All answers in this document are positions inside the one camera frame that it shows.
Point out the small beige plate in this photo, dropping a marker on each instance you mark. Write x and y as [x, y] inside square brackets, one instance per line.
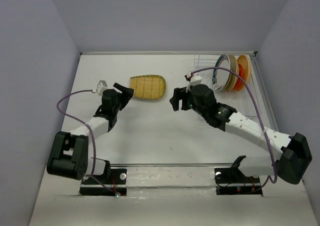
[245, 62]

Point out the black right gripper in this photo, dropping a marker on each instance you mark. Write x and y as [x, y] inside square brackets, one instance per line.
[178, 92]

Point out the woven bamboo tray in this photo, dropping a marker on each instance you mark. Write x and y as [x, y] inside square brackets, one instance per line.
[148, 87]

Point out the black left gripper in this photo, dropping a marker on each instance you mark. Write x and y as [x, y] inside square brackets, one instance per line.
[127, 93]

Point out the orange plate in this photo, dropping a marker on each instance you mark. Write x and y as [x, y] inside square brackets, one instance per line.
[239, 84]

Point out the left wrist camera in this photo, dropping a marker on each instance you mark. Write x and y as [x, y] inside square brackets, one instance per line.
[101, 87]

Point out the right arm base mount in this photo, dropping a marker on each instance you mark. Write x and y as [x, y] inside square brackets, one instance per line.
[230, 181]

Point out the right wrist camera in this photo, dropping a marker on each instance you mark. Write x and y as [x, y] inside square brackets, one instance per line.
[193, 78]

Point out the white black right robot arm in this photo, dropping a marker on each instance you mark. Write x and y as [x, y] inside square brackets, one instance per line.
[291, 153]

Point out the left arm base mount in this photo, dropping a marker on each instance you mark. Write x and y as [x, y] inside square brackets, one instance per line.
[110, 185]

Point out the beige bird plate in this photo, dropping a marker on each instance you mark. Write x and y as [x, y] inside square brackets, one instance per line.
[232, 73]

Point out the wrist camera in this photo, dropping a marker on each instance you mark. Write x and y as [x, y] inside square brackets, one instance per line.
[101, 87]
[193, 78]

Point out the green rimmed white plate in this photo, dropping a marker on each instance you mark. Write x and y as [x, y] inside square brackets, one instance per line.
[220, 77]

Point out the white wire dish rack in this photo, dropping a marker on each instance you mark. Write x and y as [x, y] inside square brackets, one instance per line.
[239, 100]

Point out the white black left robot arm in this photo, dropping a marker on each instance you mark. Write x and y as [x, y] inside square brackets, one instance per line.
[73, 153]

